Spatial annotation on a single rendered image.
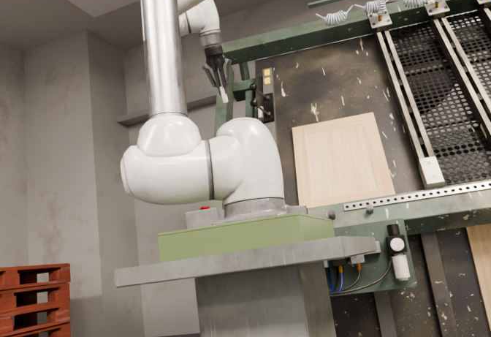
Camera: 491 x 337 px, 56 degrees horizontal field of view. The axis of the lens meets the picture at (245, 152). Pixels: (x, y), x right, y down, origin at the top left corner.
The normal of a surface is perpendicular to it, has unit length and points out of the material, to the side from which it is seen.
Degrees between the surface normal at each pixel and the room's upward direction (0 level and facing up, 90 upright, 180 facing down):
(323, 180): 60
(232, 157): 87
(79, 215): 90
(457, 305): 90
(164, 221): 90
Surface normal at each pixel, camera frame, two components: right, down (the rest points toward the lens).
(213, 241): -0.37, -0.17
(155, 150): 0.00, -0.34
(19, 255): 0.92, -0.21
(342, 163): -0.27, -0.65
